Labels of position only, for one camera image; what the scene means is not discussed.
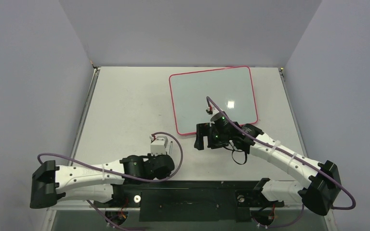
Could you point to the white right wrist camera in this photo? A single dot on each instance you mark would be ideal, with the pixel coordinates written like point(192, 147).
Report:
point(212, 111)

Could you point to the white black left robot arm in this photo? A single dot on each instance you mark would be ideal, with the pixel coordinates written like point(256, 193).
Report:
point(52, 183)

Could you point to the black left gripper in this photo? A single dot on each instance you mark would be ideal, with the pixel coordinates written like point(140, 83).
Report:
point(153, 157)

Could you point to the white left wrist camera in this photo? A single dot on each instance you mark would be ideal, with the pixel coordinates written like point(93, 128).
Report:
point(158, 145)

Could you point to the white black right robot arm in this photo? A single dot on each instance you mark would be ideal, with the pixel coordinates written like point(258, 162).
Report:
point(315, 184)

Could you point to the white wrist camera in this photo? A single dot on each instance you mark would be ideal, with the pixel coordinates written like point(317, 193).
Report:
point(212, 111)
point(158, 145)

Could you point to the pink framed whiteboard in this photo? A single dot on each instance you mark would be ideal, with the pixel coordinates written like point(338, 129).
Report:
point(231, 88)

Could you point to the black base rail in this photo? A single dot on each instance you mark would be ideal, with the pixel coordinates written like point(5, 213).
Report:
point(191, 200)

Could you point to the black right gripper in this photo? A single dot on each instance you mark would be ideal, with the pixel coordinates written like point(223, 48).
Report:
point(201, 136)

